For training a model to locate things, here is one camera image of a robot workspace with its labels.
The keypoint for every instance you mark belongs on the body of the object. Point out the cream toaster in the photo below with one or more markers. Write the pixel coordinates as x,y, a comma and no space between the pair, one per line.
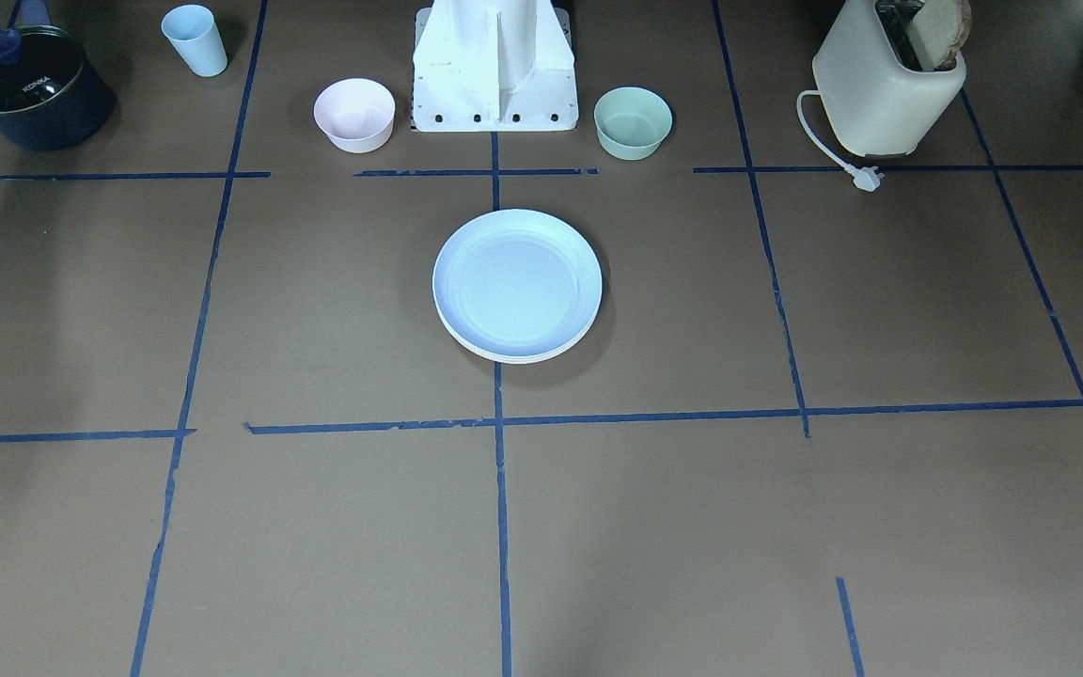
878,98

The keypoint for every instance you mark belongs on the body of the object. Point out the pink bowl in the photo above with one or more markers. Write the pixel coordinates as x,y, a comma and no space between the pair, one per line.
357,115

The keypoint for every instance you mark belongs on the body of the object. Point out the blue plate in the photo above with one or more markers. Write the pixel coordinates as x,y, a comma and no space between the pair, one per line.
518,260

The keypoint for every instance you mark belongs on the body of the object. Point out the dark blue pot with lid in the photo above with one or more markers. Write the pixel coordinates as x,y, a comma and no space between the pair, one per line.
51,96

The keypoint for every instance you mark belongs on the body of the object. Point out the bread slice in toaster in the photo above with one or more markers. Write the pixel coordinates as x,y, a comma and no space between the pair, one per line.
941,29

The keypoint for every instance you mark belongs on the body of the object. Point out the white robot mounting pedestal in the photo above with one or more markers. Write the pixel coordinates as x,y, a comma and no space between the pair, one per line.
493,67

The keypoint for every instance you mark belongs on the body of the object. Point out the pink plate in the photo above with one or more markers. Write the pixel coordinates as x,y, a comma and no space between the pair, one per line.
520,338

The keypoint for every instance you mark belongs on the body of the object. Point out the green bowl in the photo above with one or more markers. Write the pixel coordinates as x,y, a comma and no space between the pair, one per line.
631,123

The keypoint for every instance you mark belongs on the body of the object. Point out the light blue cup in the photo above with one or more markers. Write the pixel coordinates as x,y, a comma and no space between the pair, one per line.
192,31

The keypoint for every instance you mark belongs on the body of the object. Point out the cream plate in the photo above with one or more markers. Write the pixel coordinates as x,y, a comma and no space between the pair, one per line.
500,350

